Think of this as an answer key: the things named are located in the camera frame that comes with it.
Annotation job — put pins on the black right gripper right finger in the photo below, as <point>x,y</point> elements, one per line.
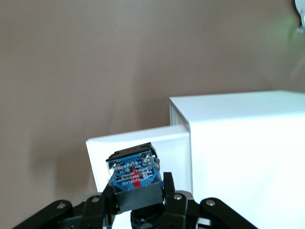
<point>175,210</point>

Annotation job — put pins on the brown table mat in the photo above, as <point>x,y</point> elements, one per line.
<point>71,47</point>

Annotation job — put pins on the yellow push button switch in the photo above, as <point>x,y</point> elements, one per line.
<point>133,171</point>

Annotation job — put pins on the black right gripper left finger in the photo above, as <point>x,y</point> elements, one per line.
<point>95,210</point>

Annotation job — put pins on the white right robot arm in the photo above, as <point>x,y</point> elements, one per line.
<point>300,9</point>

